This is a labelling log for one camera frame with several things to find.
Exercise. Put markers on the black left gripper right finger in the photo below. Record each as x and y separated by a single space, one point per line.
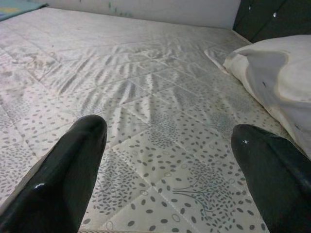
274 184

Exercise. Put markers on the grey patterned quilted mattress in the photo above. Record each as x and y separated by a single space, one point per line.
145 85

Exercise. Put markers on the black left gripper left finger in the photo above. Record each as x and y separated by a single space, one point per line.
60 182

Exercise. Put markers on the teal blanket with colourful shapes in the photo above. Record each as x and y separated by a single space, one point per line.
14 8

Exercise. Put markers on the white pillow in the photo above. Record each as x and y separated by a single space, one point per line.
277 72

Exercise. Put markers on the black tufted headboard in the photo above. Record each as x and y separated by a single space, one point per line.
267 17

